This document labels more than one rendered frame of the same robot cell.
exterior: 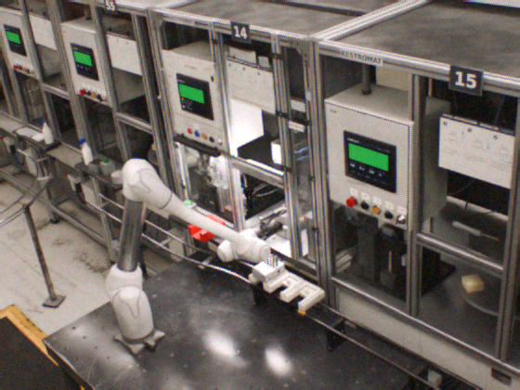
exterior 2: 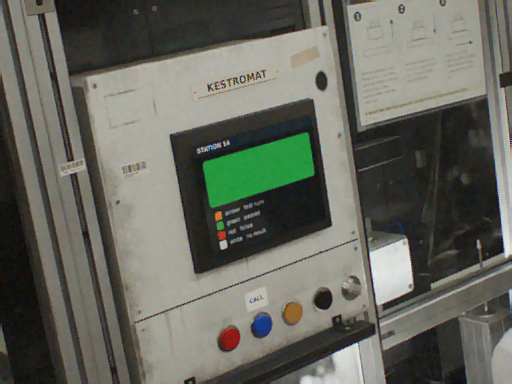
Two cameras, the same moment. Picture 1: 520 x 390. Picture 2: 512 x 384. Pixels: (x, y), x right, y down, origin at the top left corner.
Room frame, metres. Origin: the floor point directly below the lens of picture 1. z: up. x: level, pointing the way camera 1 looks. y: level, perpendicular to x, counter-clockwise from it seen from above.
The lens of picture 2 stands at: (3.10, 1.70, 1.93)
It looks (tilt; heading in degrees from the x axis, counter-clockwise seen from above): 12 degrees down; 276
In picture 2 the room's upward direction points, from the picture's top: 9 degrees counter-clockwise
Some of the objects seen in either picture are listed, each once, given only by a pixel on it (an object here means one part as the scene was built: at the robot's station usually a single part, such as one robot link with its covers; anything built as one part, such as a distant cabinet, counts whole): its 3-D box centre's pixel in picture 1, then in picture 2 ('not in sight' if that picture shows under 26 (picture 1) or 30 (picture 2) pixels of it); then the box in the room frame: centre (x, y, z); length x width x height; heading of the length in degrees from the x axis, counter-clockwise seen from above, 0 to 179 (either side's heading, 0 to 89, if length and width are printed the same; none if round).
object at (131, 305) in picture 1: (132, 308); not in sight; (2.61, 0.64, 0.85); 0.18 x 0.16 x 0.22; 21
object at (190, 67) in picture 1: (211, 93); (199, 200); (3.33, 0.17, 1.60); 0.42 x 0.29 x 0.46; 40
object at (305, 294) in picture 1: (286, 290); not in sight; (2.63, -0.09, 0.84); 0.36 x 0.14 x 0.10; 40
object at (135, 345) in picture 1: (140, 334); not in sight; (2.58, 0.62, 0.71); 0.22 x 0.18 x 0.06; 40
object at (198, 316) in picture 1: (220, 356); not in sight; (2.43, 0.24, 0.66); 1.50 x 1.06 x 0.04; 40
